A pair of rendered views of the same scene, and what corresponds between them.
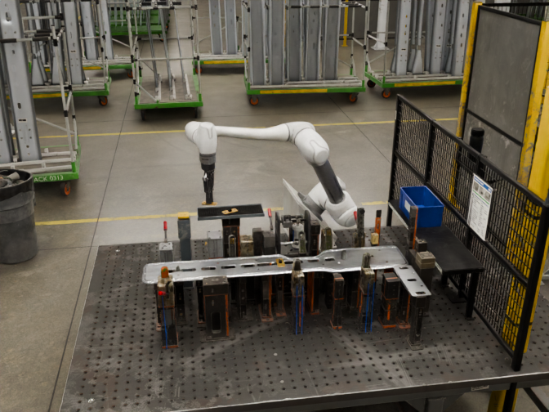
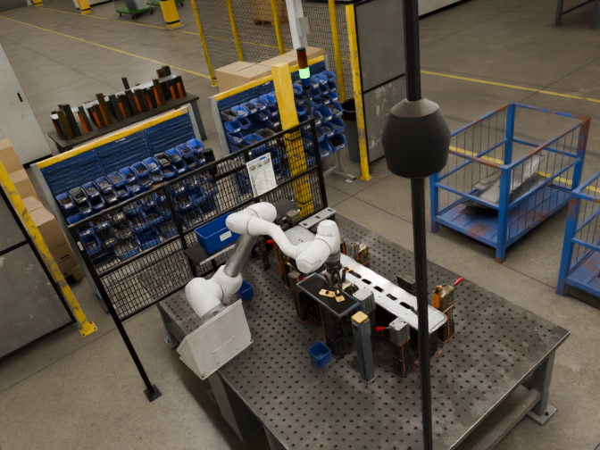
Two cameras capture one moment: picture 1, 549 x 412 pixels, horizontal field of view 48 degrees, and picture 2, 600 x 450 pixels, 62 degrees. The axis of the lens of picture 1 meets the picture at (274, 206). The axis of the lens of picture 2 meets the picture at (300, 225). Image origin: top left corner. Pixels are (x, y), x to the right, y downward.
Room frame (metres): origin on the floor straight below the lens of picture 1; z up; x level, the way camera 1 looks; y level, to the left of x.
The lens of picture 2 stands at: (4.00, 2.14, 2.95)
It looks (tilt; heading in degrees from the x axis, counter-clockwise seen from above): 32 degrees down; 247
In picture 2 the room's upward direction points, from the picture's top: 11 degrees counter-clockwise
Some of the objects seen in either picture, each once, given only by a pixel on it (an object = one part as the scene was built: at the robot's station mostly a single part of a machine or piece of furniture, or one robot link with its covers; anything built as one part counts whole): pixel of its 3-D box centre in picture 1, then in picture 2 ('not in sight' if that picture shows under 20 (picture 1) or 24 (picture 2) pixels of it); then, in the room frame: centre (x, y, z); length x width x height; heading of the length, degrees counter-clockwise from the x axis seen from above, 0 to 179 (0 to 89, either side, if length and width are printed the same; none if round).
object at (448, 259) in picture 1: (430, 231); (244, 229); (3.14, -0.89, 1.02); 0.90 x 0.22 x 0.03; 8
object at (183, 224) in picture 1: (185, 253); (363, 349); (3.07, 0.50, 0.92); 0.08 x 0.08 x 0.44; 8
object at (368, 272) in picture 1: (365, 298); not in sight; (2.67, -0.47, 0.87); 0.12 x 0.09 x 0.35; 8
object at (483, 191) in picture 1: (480, 207); (261, 174); (2.86, -1.05, 1.30); 0.23 x 0.02 x 0.31; 8
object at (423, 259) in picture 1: (422, 284); (295, 233); (2.79, -0.78, 0.88); 0.08 x 0.08 x 0.36; 8
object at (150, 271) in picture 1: (276, 264); (350, 270); (2.80, -0.01, 1.00); 1.38 x 0.22 x 0.02; 98
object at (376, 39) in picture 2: not in sight; (386, 86); (0.60, -2.56, 1.00); 1.04 x 0.14 x 2.00; 9
